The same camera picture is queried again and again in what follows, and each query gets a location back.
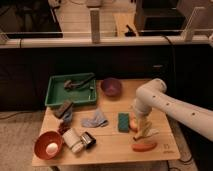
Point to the black box on shelf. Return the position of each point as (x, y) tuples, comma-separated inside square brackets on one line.
[(158, 15)]

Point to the orange carrot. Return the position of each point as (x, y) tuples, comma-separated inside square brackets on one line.
[(143, 147)]

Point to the white egg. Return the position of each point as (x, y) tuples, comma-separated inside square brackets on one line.
[(52, 149)]

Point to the orange yellow apple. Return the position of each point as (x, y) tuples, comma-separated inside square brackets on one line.
[(133, 125)]

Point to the white angled bracket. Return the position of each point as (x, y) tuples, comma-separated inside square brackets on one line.
[(191, 28)]

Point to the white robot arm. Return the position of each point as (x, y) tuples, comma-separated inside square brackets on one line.
[(152, 95)]

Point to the green sponge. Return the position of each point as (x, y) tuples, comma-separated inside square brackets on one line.
[(123, 122)]

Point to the black silver can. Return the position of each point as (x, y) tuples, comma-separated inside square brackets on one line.
[(88, 140)]

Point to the white cup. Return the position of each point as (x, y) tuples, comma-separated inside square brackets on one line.
[(73, 141)]

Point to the blue crumpled cloth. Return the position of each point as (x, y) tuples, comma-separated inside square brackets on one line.
[(98, 120)]

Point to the dark tool in tray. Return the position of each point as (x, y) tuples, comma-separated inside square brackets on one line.
[(69, 85)]

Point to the yellow banana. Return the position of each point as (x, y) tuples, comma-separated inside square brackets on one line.
[(151, 132)]

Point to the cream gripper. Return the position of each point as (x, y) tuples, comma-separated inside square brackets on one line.
[(142, 122)]

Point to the grey brush block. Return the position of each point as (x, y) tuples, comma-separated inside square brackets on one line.
[(63, 108)]

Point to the red bowl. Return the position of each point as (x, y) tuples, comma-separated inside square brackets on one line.
[(43, 141)]

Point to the dark red small object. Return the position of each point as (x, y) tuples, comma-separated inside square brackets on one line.
[(63, 127)]

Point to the green plastic tray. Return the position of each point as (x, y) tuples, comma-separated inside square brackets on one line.
[(82, 96)]

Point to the blue small object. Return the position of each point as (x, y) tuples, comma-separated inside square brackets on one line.
[(67, 118)]

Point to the purple bowl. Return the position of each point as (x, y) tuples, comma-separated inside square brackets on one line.
[(111, 87)]

